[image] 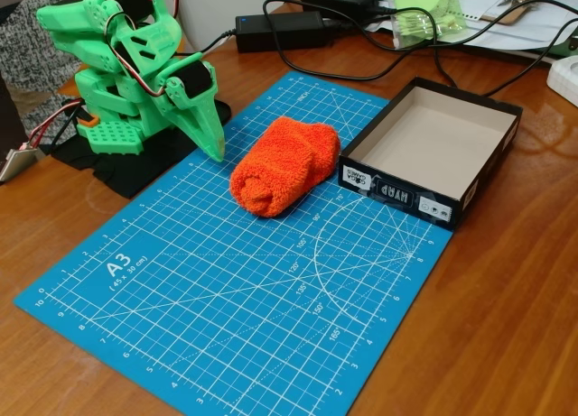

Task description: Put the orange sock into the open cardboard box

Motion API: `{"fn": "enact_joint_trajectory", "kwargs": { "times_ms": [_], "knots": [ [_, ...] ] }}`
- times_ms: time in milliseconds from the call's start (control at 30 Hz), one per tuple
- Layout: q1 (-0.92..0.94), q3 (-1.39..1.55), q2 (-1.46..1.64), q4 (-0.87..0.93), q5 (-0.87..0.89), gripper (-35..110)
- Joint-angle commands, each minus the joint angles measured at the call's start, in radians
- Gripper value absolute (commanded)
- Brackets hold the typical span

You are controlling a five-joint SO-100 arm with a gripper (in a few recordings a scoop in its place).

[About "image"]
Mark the green gripper black servo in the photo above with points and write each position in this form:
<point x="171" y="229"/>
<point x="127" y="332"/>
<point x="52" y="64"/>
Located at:
<point x="199" y="110"/>

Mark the orange fluffy sock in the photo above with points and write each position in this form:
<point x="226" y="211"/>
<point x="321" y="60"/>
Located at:
<point x="284" y="163"/>

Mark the green 3D-printed robot arm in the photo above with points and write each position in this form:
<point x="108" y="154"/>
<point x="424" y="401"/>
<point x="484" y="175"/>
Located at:
<point x="99" y="50"/>

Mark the black cardboard box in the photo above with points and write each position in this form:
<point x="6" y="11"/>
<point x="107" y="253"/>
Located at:
<point x="406" y="195"/>

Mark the white plastic object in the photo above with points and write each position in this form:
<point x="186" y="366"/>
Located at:
<point x="564" y="80"/>

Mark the black cloth under robot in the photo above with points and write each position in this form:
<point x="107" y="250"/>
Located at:
<point x="131" y="172"/>

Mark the orange clamp piece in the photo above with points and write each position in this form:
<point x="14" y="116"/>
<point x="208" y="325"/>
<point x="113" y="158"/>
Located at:
<point x="89" y="120"/>

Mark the large black power adapter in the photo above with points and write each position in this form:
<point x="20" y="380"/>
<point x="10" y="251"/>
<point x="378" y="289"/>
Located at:
<point x="280" y="30"/>

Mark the blue A3 cutting mat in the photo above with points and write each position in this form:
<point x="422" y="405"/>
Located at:
<point x="217" y="298"/>

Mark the grey speckled fabric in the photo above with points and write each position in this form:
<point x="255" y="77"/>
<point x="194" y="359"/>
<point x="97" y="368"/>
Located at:
<point x="31" y="55"/>

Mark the small controller board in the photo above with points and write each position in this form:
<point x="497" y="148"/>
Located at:
<point x="18" y="163"/>

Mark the green translucent plastic cup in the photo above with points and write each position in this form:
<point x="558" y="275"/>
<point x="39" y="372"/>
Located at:
<point x="429" y="23"/>

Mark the white paper sheets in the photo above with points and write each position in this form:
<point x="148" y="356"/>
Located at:
<point x="506" y="32"/>

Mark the brown clipboard with metal clip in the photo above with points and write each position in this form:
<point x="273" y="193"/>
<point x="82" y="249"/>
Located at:
<point x="519" y="1"/>

